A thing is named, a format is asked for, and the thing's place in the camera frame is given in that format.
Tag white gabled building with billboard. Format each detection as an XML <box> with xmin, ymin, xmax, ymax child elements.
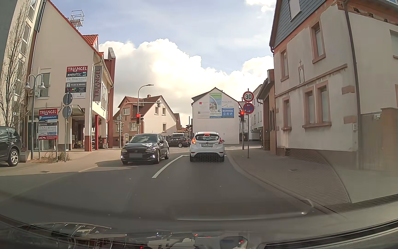
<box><xmin>191</xmin><ymin>87</ymin><xmax>241</xmax><ymax>145</ymax></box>

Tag white hatchback car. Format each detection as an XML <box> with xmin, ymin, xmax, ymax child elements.
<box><xmin>189</xmin><ymin>131</ymin><xmax>226</xmax><ymax>163</ymax></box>

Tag brick and white house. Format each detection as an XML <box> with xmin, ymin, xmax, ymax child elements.
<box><xmin>112</xmin><ymin>94</ymin><xmax>181</xmax><ymax>147</ymax></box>

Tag road markings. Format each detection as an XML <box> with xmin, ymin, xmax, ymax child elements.
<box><xmin>79</xmin><ymin>146</ymin><xmax>255</xmax><ymax>179</ymax></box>

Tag dark grey car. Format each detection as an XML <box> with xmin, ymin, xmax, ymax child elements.
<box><xmin>120</xmin><ymin>133</ymin><xmax>170</xmax><ymax>165</ymax></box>

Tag curved street lamp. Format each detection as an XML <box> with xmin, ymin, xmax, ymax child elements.
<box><xmin>136</xmin><ymin>84</ymin><xmax>155</xmax><ymax>135</ymax></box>

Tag grey asphalt road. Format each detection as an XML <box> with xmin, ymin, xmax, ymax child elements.
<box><xmin>0</xmin><ymin>145</ymin><xmax>327</xmax><ymax>229</ymax></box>

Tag brown building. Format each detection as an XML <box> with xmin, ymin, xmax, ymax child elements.
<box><xmin>256</xmin><ymin>69</ymin><xmax>278</xmax><ymax>151</ymax></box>

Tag car's own bonnet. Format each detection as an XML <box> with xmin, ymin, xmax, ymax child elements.
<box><xmin>0</xmin><ymin>192</ymin><xmax>398</xmax><ymax>249</ymax></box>

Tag paved pavement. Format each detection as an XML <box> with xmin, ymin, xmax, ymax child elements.
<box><xmin>227</xmin><ymin>140</ymin><xmax>398</xmax><ymax>212</ymax></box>

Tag round road signs seen from behind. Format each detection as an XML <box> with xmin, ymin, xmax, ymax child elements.
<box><xmin>62</xmin><ymin>92</ymin><xmax>74</xmax><ymax>162</ymax></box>

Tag cream building with stone-framed windows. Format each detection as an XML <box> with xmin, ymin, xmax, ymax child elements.
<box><xmin>269</xmin><ymin>0</ymin><xmax>398</xmax><ymax>169</ymax></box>

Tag paved forecourt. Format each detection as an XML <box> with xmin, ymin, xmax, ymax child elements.
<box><xmin>0</xmin><ymin>148</ymin><xmax>123</xmax><ymax>178</ymax></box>

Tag cream building with shop signs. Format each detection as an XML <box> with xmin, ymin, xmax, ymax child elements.
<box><xmin>23</xmin><ymin>0</ymin><xmax>116</xmax><ymax>153</ymax></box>

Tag shop sign board on posts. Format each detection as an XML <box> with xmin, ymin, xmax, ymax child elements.
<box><xmin>38</xmin><ymin>108</ymin><xmax>59</xmax><ymax>161</ymax></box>

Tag bare tree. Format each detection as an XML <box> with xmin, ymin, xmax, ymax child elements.
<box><xmin>0</xmin><ymin>0</ymin><xmax>33</xmax><ymax>129</ymax></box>

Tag round road signs on post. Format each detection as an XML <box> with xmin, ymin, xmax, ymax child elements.
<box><xmin>242</xmin><ymin>91</ymin><xmax>255</xmax><ymax>159</ymax></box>

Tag double-headed lamp post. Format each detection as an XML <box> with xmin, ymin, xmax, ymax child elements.
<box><xmin>23</xmin><ymin>74</ymin><xmax>47</xmax><ymax>160</ymax></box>

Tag brown wall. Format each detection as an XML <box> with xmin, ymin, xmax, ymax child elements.
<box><xmin>360</xmin><ymin>107</ymin><xmax>398</xmax><ymax>175</ymax></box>

